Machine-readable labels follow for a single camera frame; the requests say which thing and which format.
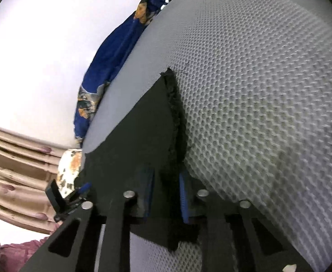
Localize blue printed blanket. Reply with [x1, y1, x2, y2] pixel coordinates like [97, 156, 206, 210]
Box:
[73, 0, 178, 145]

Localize white floral pillow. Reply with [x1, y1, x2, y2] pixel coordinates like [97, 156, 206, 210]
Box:
[55, 148, 84, 197]

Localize black pants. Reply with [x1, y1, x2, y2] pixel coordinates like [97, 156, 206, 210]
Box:
[75, 68, 200, 251]

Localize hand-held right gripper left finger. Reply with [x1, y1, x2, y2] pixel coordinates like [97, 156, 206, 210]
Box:
[19, 170, 158, 272]

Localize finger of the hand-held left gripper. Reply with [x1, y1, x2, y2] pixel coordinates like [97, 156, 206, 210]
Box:
[45, 181, 93, 223]

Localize beige pleated curtain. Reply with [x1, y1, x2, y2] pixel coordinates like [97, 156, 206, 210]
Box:
[0, 122, 70, 234]

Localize maroon cloth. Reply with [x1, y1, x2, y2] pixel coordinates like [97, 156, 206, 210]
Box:
[0, 237, 51, 272]

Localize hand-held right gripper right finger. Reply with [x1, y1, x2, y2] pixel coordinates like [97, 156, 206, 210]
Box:
[179, 171, 317, 272]

